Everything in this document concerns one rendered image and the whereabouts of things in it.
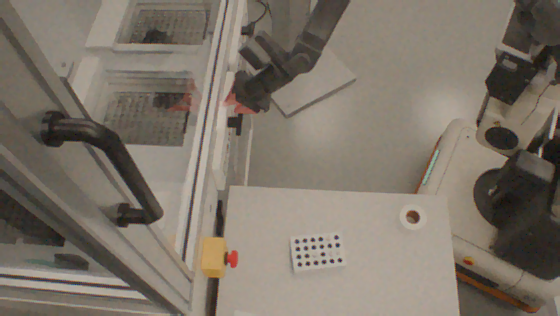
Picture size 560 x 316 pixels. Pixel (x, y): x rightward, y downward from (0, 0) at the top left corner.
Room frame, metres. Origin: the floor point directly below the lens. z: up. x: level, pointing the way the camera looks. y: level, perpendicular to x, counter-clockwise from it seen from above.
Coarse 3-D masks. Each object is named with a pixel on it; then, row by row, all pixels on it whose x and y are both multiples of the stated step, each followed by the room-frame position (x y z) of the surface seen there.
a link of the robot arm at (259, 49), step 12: (252, 36) 0.67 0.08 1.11; (264, 36) 0.65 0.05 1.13; (240, 48) 0.64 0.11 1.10; (252, 48) 0.62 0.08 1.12; (264, 48) 0.63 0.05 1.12; (276, 48) 0.63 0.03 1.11; (252, 60) 0.61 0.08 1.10; (264, 60) 0.61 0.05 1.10; (300, 60) 0.59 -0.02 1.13; (288, 72) 0.59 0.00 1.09; (300, 72) 0.58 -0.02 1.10
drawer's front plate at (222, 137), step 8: (232, 72) 0.72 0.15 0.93; (232, 80) 0.70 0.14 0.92; (224, 88) 0.67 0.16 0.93; (224, 96) 0.64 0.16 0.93; (224, 112) 0.60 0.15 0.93; (232, 112) 0.65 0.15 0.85; (224, 120) 0.57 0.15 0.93; (224, 128) 0.55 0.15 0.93; (216, 136) 0.53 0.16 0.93; (224, 136) 0.53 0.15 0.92; (216, 144) 0.51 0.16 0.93; (224, 144) 0.52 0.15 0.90; (216, 152) 0.48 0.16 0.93; (224, 152) 0.51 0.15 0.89; (216, 160) 0.46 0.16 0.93; (224, 160) 0.49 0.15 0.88; (216, 168) 0.44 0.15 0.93; (224, 168) 0.48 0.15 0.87; (216, 176) 0.44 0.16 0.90; (224, 176) 0.46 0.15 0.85; (216, 184) 0.44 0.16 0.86; (224, 184) 0.45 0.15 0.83
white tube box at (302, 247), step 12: (300, 240) 0.33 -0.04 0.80; (312, 240) 0.34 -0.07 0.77; (324, 240) 0.33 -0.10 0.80; (336, 240) 0.33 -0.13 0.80; (300, 252) 0.30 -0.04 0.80; (312, 252) 0.30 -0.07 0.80; (324, 252) 0.30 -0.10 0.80; (300, 264) 0.27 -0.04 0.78; (312, 264) 0.27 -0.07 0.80; (324, 264) 0.28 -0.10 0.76; (336, 264) 0.27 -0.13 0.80
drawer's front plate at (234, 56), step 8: (240, 0) 1.00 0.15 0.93; (240, 8) 0.97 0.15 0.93; (240, 16) 0.93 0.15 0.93; (240, 24) 0.90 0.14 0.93; (240, 32) 0.88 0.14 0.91; (232, 40) 0.84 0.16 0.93; (240, 40) 0.87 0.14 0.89; (232, 48) 0.81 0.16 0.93; (232, 56) 0.78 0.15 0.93; (232, 64) 0.75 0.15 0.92; (240, 64) 0.84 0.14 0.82
